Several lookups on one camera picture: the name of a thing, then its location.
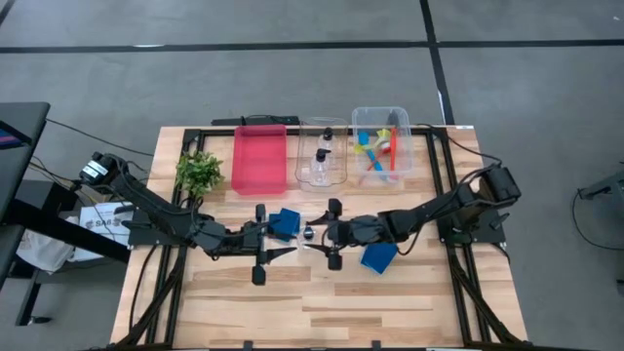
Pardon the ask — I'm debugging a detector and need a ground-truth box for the white plastic bag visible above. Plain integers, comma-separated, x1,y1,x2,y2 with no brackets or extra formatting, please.
16,228,75,274

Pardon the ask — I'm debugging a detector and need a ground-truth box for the white printed paper sheet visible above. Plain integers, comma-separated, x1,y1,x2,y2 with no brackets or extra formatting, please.
77,201,136,262

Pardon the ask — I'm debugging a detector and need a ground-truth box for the green plant in white pot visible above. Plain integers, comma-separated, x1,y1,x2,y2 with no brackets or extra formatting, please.
174,149,226,199

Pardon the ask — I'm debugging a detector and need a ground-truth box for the lit laptop screen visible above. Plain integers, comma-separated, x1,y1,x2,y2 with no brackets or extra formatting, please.
0,120,24,150

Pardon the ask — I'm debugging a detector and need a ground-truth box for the black floor cable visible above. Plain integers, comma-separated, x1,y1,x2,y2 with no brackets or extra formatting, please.
46,117,156,158
571,188,624,253
417,123,504,166

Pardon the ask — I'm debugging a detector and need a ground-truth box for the clear rectangular container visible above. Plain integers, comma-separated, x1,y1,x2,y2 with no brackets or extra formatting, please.
294,116,350,193

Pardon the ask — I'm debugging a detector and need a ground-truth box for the green dish brush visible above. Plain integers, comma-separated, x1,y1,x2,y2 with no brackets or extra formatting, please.
352,128,393,156

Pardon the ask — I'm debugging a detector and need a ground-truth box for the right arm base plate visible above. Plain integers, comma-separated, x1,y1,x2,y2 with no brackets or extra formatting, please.
438,204,509,246

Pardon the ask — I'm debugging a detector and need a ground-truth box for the black metal table frame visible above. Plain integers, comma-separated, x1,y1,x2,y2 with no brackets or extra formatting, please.
112,125,527,350

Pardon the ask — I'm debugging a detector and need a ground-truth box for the pink plastic bin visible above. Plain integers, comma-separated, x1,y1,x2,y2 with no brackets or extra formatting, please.
230,123,290,197

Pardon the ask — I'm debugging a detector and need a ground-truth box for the blue dish brush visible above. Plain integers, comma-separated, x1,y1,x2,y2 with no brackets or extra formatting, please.
357,130,390,182

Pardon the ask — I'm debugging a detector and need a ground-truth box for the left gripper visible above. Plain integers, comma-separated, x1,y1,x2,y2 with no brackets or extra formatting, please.
207,203,298,287

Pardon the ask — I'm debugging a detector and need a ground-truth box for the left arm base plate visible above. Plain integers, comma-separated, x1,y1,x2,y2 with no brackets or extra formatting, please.
127,208,197,248

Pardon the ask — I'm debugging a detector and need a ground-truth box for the clear plastic storage bin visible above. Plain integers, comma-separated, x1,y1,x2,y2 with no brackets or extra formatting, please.
351,105,417,183

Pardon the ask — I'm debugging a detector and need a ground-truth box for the black desk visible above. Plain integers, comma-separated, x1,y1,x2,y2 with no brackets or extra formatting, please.
0,100,132,327

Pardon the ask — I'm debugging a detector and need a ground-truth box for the clear soap bottle black pump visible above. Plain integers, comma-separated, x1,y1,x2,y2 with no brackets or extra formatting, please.
316,127,338,153
308,147,333,187
298,222,319,252

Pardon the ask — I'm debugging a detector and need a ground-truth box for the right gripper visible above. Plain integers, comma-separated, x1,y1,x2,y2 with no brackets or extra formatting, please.
304,198,394,272

